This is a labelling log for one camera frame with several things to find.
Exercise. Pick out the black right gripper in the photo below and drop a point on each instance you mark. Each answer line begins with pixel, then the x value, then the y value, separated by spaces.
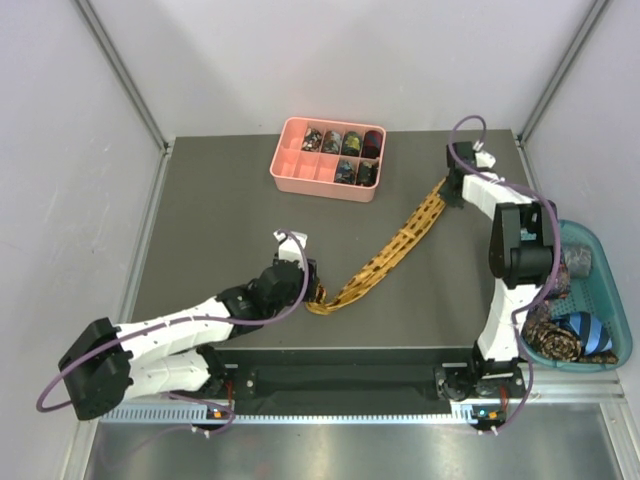
pixel 449 199

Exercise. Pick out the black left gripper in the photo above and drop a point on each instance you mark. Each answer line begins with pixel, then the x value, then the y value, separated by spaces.
pixel 314 282

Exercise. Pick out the yellow patterned necktie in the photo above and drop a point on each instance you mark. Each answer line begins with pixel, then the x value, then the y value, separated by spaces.
pixel 416 227

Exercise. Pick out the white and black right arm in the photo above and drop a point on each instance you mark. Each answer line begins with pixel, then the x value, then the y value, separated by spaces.
pixel 520 257

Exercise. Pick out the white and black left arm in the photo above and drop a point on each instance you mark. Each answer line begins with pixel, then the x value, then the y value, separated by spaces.
pixel 110 363

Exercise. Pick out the black yellow rolled tie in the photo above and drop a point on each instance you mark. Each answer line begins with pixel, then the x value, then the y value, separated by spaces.
pixel 367 173

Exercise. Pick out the maroon rolled tie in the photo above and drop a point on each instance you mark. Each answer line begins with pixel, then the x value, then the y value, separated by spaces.
pixel 372 144

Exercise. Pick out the blue patterned rolled tie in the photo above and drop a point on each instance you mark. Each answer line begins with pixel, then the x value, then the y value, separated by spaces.
pixel 345 172

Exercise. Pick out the green yellow rolled tie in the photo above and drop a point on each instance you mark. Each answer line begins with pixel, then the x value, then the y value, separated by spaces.
pixel 352 144

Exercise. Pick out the pink compartment organizer box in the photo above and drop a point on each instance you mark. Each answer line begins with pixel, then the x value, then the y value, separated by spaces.
pixel 312 173

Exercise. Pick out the dark orange floral rolled tie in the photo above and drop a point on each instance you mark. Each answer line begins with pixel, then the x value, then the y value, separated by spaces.
pixel 561 286

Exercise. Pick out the multicolour rolled tie in box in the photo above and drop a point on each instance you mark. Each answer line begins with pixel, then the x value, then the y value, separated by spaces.
pixel 312 140

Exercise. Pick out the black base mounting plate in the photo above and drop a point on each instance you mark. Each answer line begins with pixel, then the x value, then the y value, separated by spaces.
pixel 345 382

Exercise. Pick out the brown paisley rolled tie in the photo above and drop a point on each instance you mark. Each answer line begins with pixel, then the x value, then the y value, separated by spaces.
pixel 555 343

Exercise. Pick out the teal perforated plastic basket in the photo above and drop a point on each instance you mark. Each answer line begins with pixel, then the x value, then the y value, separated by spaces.
pixel 596 294

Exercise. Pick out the blue striped rolled tie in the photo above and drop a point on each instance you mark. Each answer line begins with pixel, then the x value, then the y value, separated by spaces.
pixel 588 329

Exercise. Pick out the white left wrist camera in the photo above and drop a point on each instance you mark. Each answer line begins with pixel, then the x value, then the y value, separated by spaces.
pixel 291 246

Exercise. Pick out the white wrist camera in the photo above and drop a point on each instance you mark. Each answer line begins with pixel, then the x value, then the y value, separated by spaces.
pixel 483 159
pixel 291 246

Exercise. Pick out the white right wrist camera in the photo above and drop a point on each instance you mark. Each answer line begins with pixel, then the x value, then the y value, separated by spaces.
pixel 483 159

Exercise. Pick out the right aluminium frame post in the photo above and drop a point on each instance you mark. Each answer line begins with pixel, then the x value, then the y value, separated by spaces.
pixel 579 39

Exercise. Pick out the aluminium frame post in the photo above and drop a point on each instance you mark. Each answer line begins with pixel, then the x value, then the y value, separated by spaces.
pixel 106 45
pixel 579 39

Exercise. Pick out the left aluminium frame post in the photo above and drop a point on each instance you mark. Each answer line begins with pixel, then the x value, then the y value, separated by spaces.
pixel 106 45

